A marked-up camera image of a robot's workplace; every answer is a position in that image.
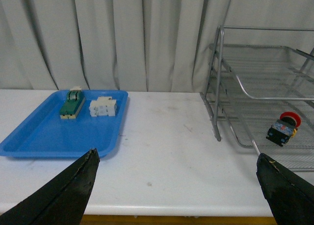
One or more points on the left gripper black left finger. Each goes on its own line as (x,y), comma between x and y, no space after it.
(61,201)

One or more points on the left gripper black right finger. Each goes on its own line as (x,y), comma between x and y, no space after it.
(290,197)

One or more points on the red emergency stop button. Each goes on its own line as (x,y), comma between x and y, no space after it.
(284,128)

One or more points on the silver mesh tray rack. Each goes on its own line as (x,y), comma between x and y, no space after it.
(252,80)

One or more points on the blue plastic tray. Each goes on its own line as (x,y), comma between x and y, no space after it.
(44,134)

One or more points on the white circuit breaker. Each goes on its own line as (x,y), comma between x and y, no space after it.
(103,106)

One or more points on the white curtain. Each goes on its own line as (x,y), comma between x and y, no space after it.
(134,45)

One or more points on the green knife switch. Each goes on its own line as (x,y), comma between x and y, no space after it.
(75,99)

